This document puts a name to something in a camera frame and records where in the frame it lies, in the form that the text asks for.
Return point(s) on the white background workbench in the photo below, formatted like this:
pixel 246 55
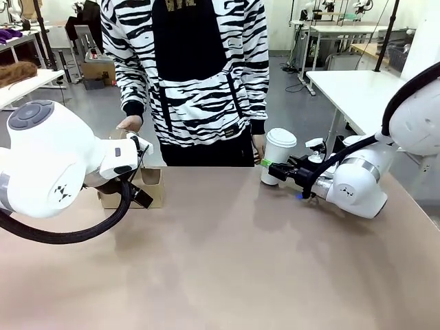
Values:
pixel 340 29

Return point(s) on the brown cardboard box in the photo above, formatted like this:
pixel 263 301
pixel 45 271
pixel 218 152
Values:
pixel 98 70

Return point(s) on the white side table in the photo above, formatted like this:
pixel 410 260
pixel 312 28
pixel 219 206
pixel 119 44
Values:
pixel 354 93

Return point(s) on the person's right forearm striped sleeve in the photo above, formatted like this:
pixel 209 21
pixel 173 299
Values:
pixel 132 86

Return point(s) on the person's left forearm striped sleeve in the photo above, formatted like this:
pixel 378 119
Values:
pixel 258 96

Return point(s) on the black trousers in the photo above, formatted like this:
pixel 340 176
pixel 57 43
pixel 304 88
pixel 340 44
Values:
pixel 206 154

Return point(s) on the purple cloth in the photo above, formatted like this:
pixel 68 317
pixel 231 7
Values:
pixel 8 34

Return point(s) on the grey floor bin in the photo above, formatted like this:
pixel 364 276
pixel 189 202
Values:
pixel 93 84

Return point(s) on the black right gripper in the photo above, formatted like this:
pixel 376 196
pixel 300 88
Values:
pixel 305 177

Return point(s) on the brown furry object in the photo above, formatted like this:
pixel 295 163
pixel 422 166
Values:
pixel 17 72

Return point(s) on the person's right hand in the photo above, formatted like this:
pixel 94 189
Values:
pixel 130 123

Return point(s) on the brown cardboard cup carrier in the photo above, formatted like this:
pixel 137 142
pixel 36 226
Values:
pixel 153 185

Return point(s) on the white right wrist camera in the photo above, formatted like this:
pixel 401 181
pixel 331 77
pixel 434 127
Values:
pixel 314 143

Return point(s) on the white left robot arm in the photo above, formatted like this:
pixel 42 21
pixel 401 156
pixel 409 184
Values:
pixel 51 154

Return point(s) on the white table with fur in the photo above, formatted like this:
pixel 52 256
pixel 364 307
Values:
pixel 31 86

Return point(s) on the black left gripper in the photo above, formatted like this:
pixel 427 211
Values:
pixel 142 198

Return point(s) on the black stand pole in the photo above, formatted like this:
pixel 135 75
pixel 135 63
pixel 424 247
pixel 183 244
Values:
pixel 386 34
pixel 46 38

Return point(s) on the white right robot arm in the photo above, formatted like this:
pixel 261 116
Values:
pixel 357 182

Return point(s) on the person's left hand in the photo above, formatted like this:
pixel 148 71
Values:
pixel 258 148

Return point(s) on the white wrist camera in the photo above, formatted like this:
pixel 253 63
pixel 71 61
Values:
pixel 139 142
pixel 314 143

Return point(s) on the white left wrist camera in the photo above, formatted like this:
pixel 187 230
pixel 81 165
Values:
pixel 139 142

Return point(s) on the zebra striped hoodie torso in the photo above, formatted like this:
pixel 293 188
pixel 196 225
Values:
pixel 192 86

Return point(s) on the black jacket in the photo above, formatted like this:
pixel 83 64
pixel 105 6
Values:
pixel 87 20

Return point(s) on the white paper cup with lid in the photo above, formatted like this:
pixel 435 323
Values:
pixel 276 151

